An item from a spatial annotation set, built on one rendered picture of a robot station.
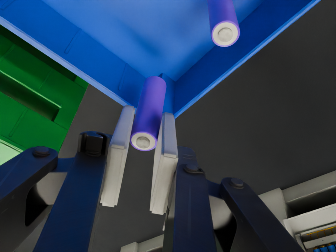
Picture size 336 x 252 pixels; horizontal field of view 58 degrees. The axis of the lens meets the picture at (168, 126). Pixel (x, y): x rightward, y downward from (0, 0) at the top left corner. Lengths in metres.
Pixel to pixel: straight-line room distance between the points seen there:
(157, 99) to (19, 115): 0.18
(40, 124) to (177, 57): 0.17
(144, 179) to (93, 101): 0.36
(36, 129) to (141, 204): 0.90
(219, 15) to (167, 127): 0.08
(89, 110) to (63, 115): 0.51
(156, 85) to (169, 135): 0.08
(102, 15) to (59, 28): 0.04
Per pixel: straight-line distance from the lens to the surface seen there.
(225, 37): 0.20
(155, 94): 0.22
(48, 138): 0.35
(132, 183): 1.10
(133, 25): 0.27
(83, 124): 0.93
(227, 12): 0.21
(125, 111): 0.18
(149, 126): 0.19
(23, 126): 0.35
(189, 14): 0.26
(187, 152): 0.16
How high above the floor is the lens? 0.65
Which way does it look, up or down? 47 degrees down
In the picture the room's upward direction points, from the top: 175 degrees counter-clockwise
